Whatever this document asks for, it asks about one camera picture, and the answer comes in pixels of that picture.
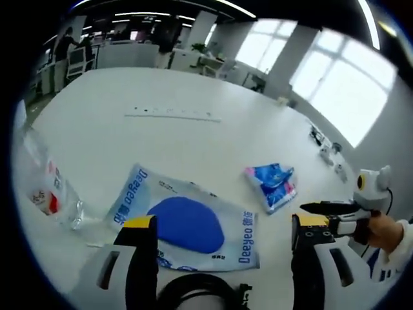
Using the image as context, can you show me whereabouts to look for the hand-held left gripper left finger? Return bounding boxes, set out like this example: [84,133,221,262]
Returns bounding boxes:
[79,214,159,310]

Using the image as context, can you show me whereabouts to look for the white office chair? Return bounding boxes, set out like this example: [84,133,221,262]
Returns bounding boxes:
[66,45,88,79]

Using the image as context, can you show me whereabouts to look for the ceiling light strip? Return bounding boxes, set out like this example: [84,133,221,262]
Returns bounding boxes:
[358,0,381,52]

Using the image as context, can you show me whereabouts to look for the white table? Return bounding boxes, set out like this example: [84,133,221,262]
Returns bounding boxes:
[12,66,359,310]

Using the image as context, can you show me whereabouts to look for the large window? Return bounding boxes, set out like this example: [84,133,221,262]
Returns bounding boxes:
[289,31,397,150]
[236,19,298,71]

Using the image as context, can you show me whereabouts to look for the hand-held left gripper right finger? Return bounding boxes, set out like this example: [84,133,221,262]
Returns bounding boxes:
[291,212,372,310]

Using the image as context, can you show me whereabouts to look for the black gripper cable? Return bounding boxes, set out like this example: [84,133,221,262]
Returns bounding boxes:
[385,188,395,214]

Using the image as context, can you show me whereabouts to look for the blue tissue pack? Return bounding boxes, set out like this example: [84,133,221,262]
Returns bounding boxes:
[243,163,298,216]

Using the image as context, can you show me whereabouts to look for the clear plastic bottle red label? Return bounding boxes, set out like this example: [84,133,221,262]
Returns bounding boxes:
[19,127,85,231]

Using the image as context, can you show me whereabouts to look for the pale wet wipes pack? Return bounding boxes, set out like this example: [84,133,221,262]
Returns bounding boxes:
[105,163,261,273]

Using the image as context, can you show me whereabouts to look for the group of small grey gadgets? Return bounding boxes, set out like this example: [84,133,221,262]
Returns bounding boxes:
[309,124,349,181]

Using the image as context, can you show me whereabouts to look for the person's right hand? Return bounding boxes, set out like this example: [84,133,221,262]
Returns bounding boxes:
[354,211,404,253]

